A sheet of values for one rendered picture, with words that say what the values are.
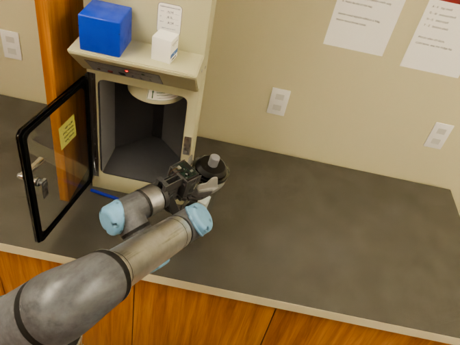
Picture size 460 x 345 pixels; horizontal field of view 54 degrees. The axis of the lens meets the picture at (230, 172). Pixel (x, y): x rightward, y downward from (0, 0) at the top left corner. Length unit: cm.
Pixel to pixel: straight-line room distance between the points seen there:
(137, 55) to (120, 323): 96
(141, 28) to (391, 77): 93
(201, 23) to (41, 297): 76
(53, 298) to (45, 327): 4
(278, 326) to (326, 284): 22
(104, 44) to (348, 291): 100
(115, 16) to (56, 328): 72
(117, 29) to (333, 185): 105
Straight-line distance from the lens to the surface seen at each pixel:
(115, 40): 115
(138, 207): 111
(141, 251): 83
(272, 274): 145
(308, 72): 171
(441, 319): 159
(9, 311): 77
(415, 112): 185
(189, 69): 115
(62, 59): 132
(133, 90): 138
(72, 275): 73
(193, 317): 159
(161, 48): 115
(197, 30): 120
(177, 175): 117
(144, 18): 122
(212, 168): 127
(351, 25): 165
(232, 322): 158
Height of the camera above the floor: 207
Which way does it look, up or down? 41 degrees down
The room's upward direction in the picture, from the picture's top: 12 degrees clockwise
